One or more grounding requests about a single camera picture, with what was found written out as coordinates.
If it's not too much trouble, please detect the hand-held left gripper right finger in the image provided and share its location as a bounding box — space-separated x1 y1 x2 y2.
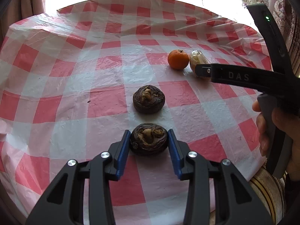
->
167 129 262 225

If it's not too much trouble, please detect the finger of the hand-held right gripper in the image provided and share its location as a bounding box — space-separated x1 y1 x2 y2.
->
195 63 213 78

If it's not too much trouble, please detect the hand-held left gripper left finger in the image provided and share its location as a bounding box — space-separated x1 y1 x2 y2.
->
25 130 132 225

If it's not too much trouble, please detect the plastic-wrapped yellowish fruit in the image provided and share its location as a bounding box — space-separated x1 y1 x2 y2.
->
189 50 210 79

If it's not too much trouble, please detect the dark wrinkled fruit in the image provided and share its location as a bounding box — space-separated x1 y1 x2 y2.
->
133 85 165 114
130 123 169 156

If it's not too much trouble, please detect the person's right hand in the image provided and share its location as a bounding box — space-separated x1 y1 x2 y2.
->
253 100 300 176

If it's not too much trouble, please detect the orange tangerine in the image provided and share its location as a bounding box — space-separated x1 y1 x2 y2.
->
167 49 189 70

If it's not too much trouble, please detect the floral sheer curtain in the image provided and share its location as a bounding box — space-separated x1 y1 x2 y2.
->
211 0 300 75

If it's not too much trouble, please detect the red white checkered plastic tablecloth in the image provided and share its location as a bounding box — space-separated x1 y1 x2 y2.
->
0 0 275 214

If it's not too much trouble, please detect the striped cushion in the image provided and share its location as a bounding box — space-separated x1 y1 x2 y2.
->
250 166 289 225

